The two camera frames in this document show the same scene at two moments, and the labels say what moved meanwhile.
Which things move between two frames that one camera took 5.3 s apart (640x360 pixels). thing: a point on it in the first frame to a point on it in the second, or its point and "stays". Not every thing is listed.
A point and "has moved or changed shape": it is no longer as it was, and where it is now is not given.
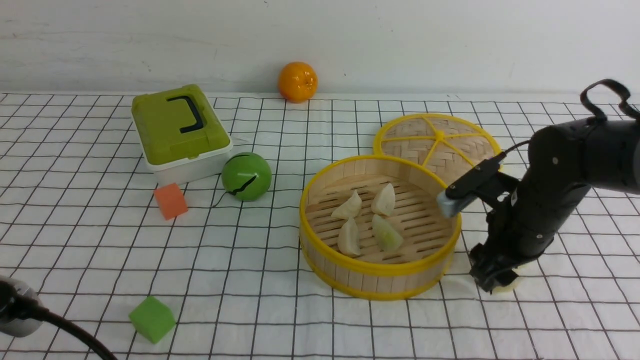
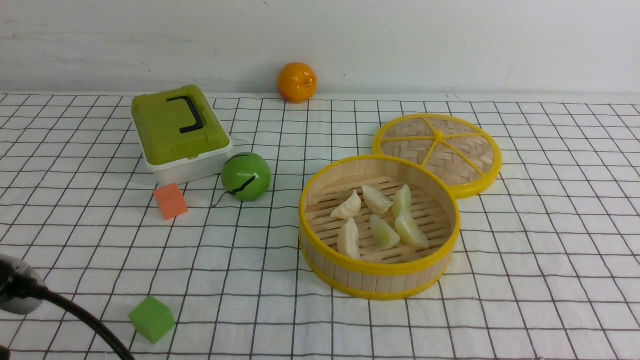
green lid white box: x=181 y=136 stays
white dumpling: x=512 y=286 to x=407 y=232
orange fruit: x=298 y=82 stays
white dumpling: x=383 y=201 has moved or changed shape
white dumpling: x=350 y=208 stays
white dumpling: x=348 y=238 stays
